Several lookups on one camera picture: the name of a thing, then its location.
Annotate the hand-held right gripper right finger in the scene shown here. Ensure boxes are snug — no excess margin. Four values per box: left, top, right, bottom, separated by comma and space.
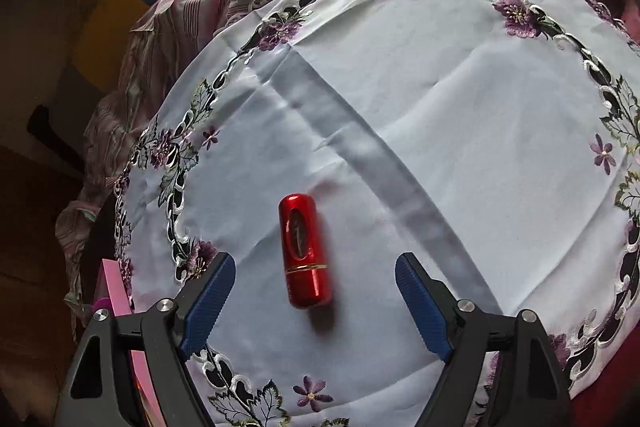
394, 252, 573, 427

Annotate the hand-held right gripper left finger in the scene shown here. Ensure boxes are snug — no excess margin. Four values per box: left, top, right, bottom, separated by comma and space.
52, 252, 237, 427

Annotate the pink cardboard box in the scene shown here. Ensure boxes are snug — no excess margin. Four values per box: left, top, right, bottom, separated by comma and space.
92, 258, 161, 427

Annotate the red lipstick tube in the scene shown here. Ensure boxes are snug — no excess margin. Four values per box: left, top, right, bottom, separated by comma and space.
278, 193, 335, 309

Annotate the white embroidered floral tablecloth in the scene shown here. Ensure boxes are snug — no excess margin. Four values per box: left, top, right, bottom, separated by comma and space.
112, 0, 640, 427

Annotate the grey yellow blue headboard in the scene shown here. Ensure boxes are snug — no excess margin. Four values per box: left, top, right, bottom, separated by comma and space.
55, 0, 236, 148

